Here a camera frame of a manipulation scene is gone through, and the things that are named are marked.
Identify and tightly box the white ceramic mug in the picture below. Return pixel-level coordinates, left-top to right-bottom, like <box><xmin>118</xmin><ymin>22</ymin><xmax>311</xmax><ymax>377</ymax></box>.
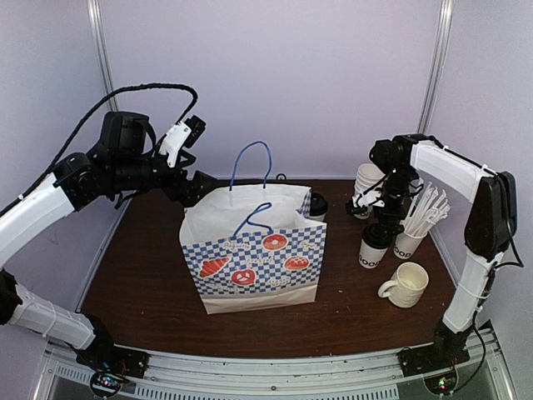
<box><xmin>377</xmin><ymin>262</ymin><xmax>429</xmax><ymax>308</ymax></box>

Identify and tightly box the blue checkered paper bag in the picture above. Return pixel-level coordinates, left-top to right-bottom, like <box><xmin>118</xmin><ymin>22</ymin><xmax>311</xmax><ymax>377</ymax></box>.
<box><xmin>179</xmin><ymin>180</ymin><xmax>327</xmax><ymax>314</ymax></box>

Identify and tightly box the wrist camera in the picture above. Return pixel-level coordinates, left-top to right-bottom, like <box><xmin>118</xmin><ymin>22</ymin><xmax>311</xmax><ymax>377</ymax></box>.
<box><xmin>345</xmin><ymin>189</ymin><xmax>385</xmax><ymax>219</ymax></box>
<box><xmin>157</xmin><ymin>115</ymin><xmax>207</xmax><ymax>168</ymax></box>

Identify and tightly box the white cup holding straws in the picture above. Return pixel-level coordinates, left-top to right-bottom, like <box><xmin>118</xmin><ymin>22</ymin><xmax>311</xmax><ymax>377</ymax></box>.
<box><xmin>393</xmin><ymin>231</ymin><xmax>427</xmax><ymax>260</ymax></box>

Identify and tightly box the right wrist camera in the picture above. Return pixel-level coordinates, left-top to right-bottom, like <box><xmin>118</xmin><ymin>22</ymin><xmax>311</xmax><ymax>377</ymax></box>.
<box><xmin>345</xmin><ymin>189</ymin><xmax>385</xmax><ymax>219</ymax></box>

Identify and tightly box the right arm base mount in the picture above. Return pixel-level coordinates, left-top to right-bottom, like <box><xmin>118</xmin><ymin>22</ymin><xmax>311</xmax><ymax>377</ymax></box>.
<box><xmin>397</xmin><ymin>345</ymin><xmax>470</xmax><ymax>397</ymax></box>

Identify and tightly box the stack of white paper cups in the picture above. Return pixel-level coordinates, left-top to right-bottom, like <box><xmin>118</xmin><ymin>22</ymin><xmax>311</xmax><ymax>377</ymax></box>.
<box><xmin>354</xmin><ymin>163</ymin><xmax>385</xmax><ymax>194</ymax></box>

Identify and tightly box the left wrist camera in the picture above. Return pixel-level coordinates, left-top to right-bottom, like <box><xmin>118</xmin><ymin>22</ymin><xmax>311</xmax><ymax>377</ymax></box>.
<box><xmin>157</xmin><ymin>115</ymin><xmax>207</xmax><ymax>168</ymax></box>

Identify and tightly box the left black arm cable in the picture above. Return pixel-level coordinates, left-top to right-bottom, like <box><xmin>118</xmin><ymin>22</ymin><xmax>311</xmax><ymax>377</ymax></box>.
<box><xmin>0</xmin><ymin>82</ymin><xmax>200</xmax><ymax>218</ymax></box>

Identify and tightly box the black plastic cup lid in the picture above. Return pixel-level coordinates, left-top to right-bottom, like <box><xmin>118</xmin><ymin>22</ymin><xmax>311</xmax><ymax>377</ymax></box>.
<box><xmin>362</xmin><ymin>223</ymin><xmax>395</xmax><ymax>249</ymax></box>

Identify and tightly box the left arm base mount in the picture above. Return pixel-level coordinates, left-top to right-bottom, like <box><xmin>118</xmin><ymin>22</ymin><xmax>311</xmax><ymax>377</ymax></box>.
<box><xmin>72</xmin><ymin>346</ymin><xmax>150</xmax><ymax>399</ymax></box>

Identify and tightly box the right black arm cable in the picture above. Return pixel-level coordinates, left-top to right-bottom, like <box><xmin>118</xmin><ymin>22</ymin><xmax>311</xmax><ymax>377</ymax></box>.
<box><xmin>491</xmin><ymin>199</ymin><xmax>525</xmax><ymax>270</ymax></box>

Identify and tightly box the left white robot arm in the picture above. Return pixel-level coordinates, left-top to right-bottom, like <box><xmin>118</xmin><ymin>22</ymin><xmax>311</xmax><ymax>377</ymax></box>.
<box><xmin>1</xmin><ymin>112</ymin><xmax>217</xmax><ymax>370</ymax></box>

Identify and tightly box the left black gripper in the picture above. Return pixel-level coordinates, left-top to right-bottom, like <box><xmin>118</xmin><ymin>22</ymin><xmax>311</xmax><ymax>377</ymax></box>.
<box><xmin>110</xmin><ymin>149</ymin><xmax>221</xmax><ymax>207</ymax></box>

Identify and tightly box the bundle of white wrapped straws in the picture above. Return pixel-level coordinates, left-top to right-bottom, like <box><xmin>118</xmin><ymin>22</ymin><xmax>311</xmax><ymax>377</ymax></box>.
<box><xmin>402</xmin><ymin>182</ymin><xmax>451</xmax><ymax>238</ymax></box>

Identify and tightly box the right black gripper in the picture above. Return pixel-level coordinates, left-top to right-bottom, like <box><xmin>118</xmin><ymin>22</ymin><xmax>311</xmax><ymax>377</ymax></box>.
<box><xmin>374</xmin><ymin>166</ymin><xmax>416</xmax><ymax>242</ymax></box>

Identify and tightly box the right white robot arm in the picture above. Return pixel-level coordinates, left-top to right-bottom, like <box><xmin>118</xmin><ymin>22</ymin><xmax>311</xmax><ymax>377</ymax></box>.
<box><xmin>353</xmin><ymin>133</ymin><xmax>517</xmax><ymax>368</ymax></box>

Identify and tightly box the white paper coffee cup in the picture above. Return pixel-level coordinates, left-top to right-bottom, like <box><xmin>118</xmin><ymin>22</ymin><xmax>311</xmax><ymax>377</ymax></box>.
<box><xmin>358</xmin><ymin>238</ymin><xmax>388</xmax><ymax>269</ymax></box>

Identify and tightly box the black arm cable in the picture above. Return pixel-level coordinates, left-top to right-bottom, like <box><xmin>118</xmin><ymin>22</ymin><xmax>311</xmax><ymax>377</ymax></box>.
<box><xmin>491</xmin><ymin>199</ymin><xmax>525</xmax><ymax>270</ymax></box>
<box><xmin>0</xmin><ymin>82</ymin><xmax>200</xmax><ymax>218</ymax></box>

